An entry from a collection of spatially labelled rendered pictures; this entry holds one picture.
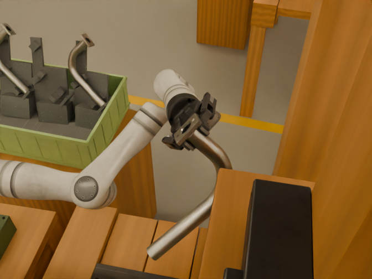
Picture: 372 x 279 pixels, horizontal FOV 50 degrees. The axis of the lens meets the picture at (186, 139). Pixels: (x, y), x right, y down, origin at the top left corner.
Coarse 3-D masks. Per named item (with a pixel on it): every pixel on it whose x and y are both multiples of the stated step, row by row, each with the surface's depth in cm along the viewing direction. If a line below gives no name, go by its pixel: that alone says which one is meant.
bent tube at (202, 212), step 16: (192, 128) 66; (192, 144) 69; (208, 144) 69; (224, 160) 70; (208, 208) 74; (176, 224) 76; (192, 224) 74; (160, 240) 76; (176, 240) 75; (160, 256) 76
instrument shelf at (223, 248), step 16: (224, 176) 61; (240, 176) 61; (256, 176) 61; (272, 176) 61; (224, 192) 59; (240, 192) 59; (224, 208) 57; (240, 208) 57; (224, 224) 55; (240, 224) 55; (208, 240) 53; (224, 240) 53; (240, 240) 53; (208, 256) 52; (224, 256) 52; (240, 256) 52; (208, 272) 50
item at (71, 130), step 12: (0, 96) 182; (72, 96) 182; (108, 96) 182; (0, 108) 176; (0, 120) 171; (12, 120) 171; (24, 120) 171; (36, 120) 171; (72, 120) 171; (48, 132) 166; (60, 132) 166; (72, 132) 166; (84, 132) 166
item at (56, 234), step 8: (56, 224) 141; (56, 232) 142; (48, 240) 139; (56, 240) 143; (48, 248) 140; (40, 256) 138; (48, 256) 141; (40, 264) 136; (48, 264) 142; (40, 272) 137
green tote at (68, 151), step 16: (48, 64) 180; (112, 80) 176; (112, 96) 164; (112, 112) 166; (0, 128) 153; (16, 128) 151; (96, 128) 151; (112, 128) 168; (0, 144) 161; (16, 144) 159; (32, 144) 156; (48, 144) 153; (64, 144) 151; (80, 144) 148; (96, 144) 155; (48, 160) 160; (64, 160) 158; (80, 160) 155
